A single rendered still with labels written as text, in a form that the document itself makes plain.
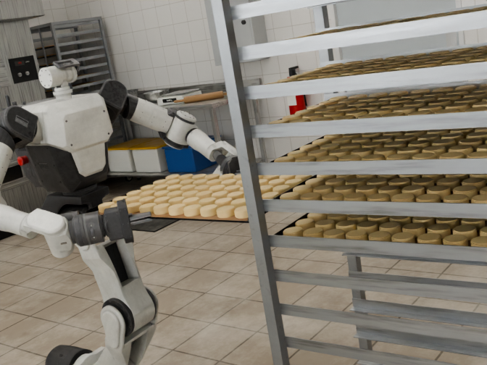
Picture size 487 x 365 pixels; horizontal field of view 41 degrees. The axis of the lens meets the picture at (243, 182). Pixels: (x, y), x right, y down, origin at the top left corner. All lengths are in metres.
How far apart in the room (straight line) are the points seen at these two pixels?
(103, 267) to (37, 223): 0.51
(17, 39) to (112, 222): 4.63
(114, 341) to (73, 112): 0.79
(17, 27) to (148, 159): 1.69
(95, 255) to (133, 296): 0.20
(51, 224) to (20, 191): 4.43
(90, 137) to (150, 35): 4.88
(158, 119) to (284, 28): 3.67
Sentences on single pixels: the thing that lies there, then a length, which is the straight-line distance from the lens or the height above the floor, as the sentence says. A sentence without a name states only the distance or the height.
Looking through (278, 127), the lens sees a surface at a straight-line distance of 1.48.
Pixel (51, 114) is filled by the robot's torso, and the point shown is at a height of 1.30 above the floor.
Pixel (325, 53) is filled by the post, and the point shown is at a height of 1.36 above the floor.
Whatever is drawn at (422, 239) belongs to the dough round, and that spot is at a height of 0.97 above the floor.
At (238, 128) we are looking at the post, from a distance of 1.51.
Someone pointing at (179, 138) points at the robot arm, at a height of 1.11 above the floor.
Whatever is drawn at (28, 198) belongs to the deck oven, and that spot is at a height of 0.28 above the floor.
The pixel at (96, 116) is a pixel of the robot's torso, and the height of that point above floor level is 1.26.
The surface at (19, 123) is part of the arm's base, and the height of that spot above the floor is 1.30.
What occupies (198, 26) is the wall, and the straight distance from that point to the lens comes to 6.60.
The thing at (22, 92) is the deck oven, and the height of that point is 1.22.
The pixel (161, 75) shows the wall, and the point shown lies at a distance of 7.03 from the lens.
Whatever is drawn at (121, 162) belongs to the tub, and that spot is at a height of 0.34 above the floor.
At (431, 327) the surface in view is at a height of 0.79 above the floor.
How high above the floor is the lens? 1.47
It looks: 13 degrees down
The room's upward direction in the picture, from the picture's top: 10 degrees counter-clockwise
